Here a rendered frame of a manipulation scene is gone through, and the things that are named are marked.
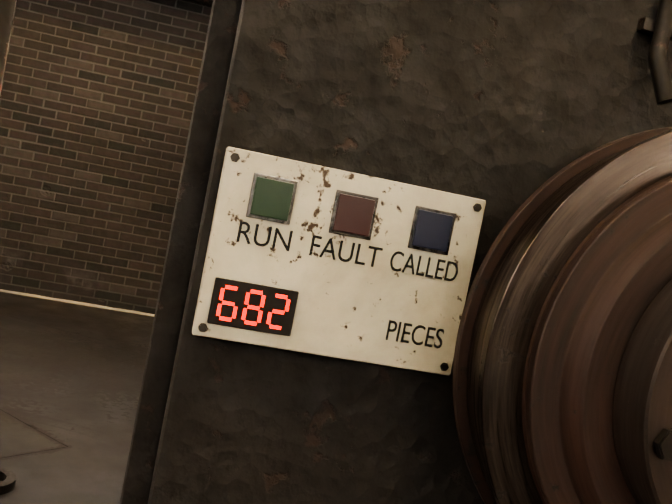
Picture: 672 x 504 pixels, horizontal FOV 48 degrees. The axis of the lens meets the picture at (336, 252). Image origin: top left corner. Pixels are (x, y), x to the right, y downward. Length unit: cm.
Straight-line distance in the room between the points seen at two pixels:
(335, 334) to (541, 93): 32
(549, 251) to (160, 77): 620
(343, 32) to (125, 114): 601
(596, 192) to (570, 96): 19
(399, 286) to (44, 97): 619
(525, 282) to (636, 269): 9
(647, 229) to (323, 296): 30
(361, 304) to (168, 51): 611
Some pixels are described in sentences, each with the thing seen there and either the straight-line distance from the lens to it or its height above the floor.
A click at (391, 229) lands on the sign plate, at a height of 119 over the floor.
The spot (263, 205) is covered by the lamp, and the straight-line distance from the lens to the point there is 71.
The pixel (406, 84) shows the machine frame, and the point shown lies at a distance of 77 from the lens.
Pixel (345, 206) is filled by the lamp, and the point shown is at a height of 121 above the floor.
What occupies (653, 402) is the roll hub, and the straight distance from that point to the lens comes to 62.
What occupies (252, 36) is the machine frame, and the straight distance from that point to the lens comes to 75.
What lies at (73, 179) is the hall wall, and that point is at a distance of 676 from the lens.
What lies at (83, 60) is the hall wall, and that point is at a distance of 682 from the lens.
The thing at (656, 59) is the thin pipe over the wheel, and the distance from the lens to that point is 85.
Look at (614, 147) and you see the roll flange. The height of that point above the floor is 131.
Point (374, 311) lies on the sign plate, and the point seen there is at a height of 111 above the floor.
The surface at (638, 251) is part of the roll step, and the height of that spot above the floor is 122.
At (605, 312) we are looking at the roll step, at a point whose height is 116.
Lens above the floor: 120
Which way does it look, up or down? 3 degrees down
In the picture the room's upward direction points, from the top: 11 degrees clockwise
